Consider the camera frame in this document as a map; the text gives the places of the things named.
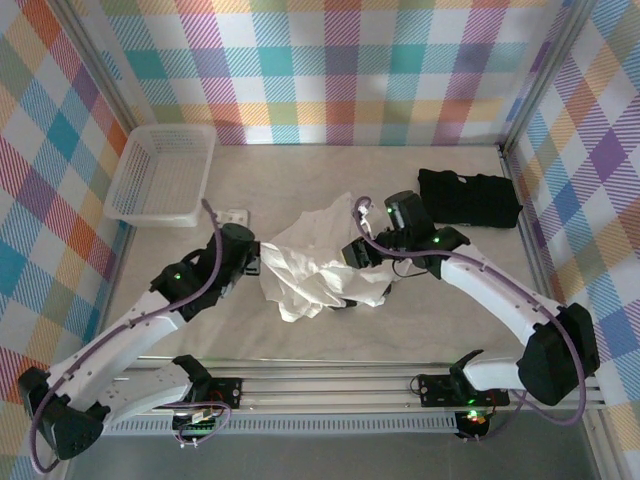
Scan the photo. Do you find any small electronics board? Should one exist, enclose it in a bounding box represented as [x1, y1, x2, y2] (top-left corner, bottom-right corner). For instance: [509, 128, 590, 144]
[455, 407, 494, 442]
[171, 407, 225, 450]

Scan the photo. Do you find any white t-shirt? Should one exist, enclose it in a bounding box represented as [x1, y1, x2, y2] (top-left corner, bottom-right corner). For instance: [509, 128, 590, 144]
[258, 192, 401, 324]

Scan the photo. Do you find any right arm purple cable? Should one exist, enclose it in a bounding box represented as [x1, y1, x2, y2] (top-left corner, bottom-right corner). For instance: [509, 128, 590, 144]
[353, 195, 589, 444]

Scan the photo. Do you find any aluminium frame post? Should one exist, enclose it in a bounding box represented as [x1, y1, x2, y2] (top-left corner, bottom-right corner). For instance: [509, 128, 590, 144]
[49, 0, 140, 132]
[582, 409, 620, 480]
[499, 0, 599, 151]

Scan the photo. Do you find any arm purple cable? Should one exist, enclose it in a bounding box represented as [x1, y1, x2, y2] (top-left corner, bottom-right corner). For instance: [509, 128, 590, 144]
[29, 198, 234, 474]
[353, 195, 589, 444]

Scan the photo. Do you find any folded black t-shirt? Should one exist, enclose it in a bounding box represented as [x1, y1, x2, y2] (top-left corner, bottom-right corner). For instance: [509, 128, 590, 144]
[417, 168, 524, 230]

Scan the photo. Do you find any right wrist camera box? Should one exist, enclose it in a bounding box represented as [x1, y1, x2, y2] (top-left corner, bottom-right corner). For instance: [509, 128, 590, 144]
[353, 196, 375, 232]

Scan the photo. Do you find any white plastic mesh basket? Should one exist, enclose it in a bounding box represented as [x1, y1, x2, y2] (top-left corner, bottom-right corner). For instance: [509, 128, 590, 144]
[102, 125, 218, 229]

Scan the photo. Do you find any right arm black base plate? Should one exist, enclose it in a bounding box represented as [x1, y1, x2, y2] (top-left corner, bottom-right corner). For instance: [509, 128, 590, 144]
[417, 373, 511, 409]

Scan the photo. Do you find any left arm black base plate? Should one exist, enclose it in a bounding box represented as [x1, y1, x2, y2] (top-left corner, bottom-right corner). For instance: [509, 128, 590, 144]
[197, 377, 245, 412]

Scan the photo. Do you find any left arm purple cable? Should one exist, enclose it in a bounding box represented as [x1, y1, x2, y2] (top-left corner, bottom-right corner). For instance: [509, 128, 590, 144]
[29, 198, 234, 474]

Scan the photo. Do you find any aluminium mounting rail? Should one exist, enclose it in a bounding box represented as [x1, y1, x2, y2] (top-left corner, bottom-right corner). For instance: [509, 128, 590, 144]
[107, 355, 609, 416]

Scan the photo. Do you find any grey slotted cable duct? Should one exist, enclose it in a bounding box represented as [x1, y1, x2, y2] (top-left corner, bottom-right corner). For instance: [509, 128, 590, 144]
[102, 413, 460, 436]

